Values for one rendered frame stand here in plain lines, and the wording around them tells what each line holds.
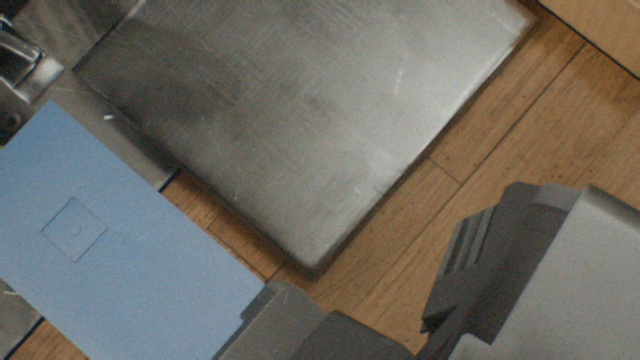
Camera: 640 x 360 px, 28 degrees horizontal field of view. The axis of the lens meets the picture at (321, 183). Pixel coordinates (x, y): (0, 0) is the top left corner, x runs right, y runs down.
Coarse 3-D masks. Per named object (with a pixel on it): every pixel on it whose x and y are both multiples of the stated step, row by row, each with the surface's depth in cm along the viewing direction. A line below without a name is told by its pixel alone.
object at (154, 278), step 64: (64, 128) 55; (0, 192) 55; (64, 192) 55; (128, 192) 55; (0, 256) 54; (64, 256) 54; (128, 256) 54; (192, 256) 54; (64, 320) 53; (128, 320) 53; (192, 320) 53
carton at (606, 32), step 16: (544, 0) 65; (560, 0) 64; (576, 0) 62; (592, 0) 61; (608, 0) 60; (624, 0) 59; (560, 16) 65; (576, 16) 64; (592, 16) 62; (608, 16) 61; (624, 16) 60; (576, 32) 65; (592, 32) 64; (608, 32) 63; (624, 32) 61; (608, 48) 64; (624, 48) 63; (624, 64) 64
